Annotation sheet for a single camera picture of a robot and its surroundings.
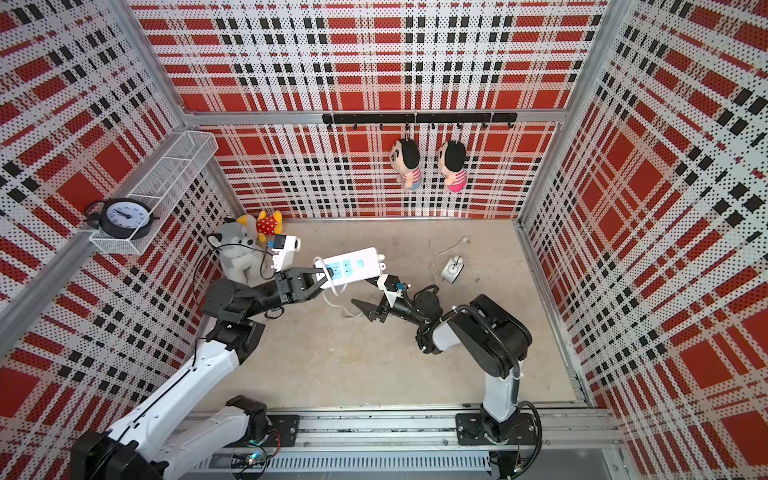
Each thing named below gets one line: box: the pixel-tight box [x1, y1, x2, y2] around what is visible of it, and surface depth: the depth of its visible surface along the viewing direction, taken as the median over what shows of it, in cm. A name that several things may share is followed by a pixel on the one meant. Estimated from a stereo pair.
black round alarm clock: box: [84, 198, 155, 240], surface depth 65 cm
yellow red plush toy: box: [236, 210, 283, 243], surface depth 117 cm
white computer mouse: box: [441, 255, 465, 284], surface depth 98 cm
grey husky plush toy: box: [207, 214, 274, 288], surface depth 95 cm
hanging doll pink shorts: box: [438, 140, 468, 193], surface depth 98 cm
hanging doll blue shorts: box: [390, 139, 423, 191], surface depth 96 cm
